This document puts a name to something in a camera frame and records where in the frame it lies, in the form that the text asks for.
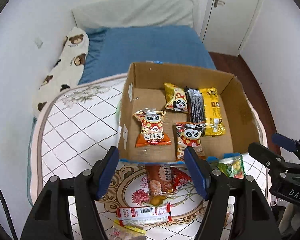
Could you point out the red triangular snack pack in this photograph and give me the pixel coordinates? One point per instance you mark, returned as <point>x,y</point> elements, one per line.
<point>180,178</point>

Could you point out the white diamond pattern quilt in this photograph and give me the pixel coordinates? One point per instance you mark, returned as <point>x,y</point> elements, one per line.
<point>146,90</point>

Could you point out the brown panda snack bag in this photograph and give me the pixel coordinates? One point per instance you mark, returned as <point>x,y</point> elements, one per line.
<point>188,135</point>

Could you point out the pale yellow bread pack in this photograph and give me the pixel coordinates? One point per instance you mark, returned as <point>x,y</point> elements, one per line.
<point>127,232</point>

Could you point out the grey white pillow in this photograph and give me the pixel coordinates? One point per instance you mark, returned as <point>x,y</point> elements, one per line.
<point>136,13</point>

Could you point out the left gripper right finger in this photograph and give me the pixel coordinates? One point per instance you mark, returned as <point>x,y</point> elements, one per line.
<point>252,218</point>

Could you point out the blue bed sheet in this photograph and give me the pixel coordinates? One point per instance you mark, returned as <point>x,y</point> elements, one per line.
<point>150,50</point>

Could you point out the yellow snack pack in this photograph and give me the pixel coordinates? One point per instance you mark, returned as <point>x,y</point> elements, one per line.
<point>212,109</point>

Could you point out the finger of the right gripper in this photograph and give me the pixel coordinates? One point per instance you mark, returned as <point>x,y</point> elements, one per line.
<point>284,142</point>
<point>268,158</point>

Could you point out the white door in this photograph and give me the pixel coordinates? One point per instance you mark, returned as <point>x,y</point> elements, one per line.
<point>227,27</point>

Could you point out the bear print long pillow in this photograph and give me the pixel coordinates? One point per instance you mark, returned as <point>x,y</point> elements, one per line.
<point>67,71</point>

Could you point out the green candy bag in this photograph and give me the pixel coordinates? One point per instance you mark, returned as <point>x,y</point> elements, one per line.
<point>232,166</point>

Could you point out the yellow panda snack bag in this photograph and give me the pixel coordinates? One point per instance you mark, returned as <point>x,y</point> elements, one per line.
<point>175,98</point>

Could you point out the orange panda snack bag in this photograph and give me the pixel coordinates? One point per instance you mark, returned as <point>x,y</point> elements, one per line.
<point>152,130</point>

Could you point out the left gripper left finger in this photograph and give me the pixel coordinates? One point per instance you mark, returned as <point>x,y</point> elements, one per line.
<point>50,215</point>

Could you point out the metal door handle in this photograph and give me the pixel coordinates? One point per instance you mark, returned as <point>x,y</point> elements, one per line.
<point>218,2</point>

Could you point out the black cookie pack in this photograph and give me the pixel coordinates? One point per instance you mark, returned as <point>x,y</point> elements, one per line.
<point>195,105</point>

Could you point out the red white snack pack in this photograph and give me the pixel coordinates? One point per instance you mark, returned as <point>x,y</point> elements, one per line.
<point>135,216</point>

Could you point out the brown red snack bag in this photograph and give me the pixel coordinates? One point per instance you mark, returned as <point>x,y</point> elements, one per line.
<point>160,179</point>

